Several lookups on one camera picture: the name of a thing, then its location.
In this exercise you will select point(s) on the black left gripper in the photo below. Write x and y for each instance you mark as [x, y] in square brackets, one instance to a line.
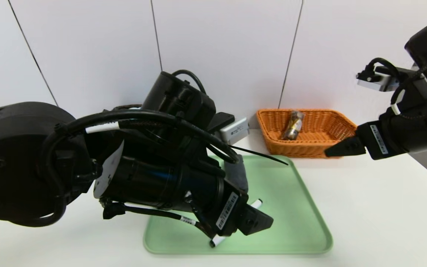
[228, 212]

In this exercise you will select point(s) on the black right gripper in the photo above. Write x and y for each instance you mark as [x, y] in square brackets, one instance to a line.
[377, 140]

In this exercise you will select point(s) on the white marker pen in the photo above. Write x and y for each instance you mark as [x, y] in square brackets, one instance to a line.
[217, 241]

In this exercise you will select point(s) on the dark grey towel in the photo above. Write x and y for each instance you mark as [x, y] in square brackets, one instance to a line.
[240, 178]

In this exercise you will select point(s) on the chocolate candy packet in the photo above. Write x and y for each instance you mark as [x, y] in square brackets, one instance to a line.
[293, 126]

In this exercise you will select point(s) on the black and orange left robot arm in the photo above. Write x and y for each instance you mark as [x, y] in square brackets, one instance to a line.
[13, 167]

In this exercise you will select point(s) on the orange wicker basket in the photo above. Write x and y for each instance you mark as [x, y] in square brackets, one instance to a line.
[321, 148]

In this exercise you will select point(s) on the light green plastic tray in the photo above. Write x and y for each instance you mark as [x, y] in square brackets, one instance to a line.
[291, 215]

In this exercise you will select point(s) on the thin black zip tie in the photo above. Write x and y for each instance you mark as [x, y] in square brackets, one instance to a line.
[261, 155]

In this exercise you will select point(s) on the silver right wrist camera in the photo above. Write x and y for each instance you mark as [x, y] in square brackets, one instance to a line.
[378, 79]

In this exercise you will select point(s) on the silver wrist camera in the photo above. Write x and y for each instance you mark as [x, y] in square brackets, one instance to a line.
[378, 79]
[235, 130]

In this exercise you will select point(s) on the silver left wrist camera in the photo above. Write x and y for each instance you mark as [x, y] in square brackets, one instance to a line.
[235, 130]

